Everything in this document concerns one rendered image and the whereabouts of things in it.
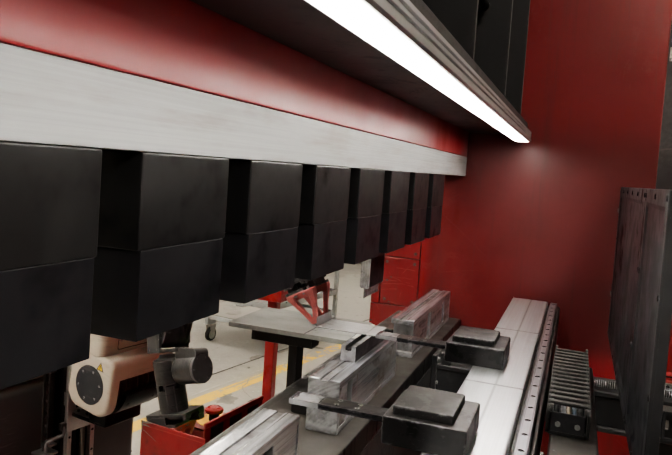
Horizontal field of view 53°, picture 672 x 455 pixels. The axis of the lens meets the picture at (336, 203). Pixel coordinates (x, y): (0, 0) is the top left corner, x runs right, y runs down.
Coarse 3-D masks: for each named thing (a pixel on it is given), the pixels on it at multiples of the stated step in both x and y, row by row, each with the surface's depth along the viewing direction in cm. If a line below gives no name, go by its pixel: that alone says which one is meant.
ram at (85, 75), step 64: (0, 0) 42; (64, 0) 47; (128, 0) 53; (0, 64) 42; (64, 64) 47; (128, 64) 54; (192, 64) 63; (256, 64) 74; (320, 64) 92; (0, 128) 43; (64, 128) 48; (128, 128) 55; (192, 128) 63; (256, 128) 76; (320, 128) 94; (384, 128) 124; (448, 128) 182
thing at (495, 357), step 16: (384, 336) 136; (400, 336) 136; (464, 336) 127; (480, 336) 128; (496, 336) 129; (448, 352) 127; (464, 352) 126; (480, 352) 125; (496, 352) 124; (496, 368) 124
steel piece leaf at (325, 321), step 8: (328, 312) 146; (320, 320) 142; (328, 320) 147; (336, 320) 148; (328, 328) 140; (336, 328) 140; (344, 328) 141; (352, 328) 141; (360, 328) 142; (368, 328) 142
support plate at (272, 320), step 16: (240, 320) 142; (256, 320) 143; (272, 320) 144; (288, 320) 145; (304, 320) 146; (352, 320) 149; (304, 336) 135; (320, 336) 134; (336, 336) 134; (352, 336) 135
